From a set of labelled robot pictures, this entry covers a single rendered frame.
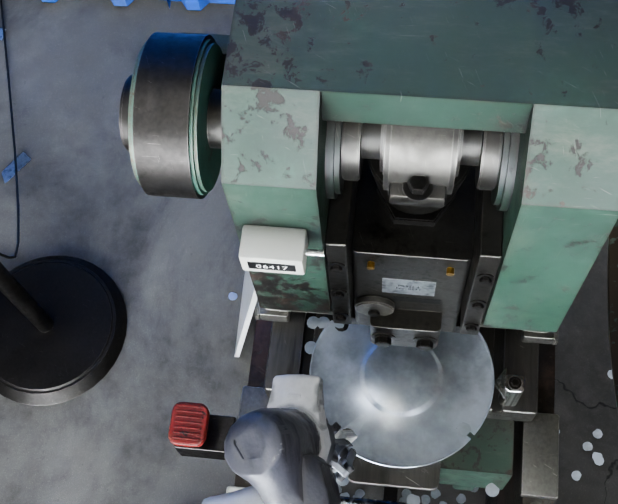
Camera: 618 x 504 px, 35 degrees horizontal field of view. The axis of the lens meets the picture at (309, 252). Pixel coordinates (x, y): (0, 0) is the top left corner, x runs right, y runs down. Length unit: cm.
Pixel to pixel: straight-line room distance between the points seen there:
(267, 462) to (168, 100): 42
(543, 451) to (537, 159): 84
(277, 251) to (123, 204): 160
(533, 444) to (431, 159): 80
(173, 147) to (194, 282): 146
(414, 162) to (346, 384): 63
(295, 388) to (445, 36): 52
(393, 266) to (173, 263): 133
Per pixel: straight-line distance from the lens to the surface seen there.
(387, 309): 139
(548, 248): 108
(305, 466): 118
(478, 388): 159
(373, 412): 157
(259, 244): 107
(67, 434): 247
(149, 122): 107
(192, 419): 162
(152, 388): 245
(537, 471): 172
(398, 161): 103
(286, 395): 129
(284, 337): 169
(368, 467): 156
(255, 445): 116
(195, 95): 107
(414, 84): 96
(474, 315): 132
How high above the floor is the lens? 231
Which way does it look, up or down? 67 degrees down
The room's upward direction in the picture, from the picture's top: 9 degrees counter-clockwise
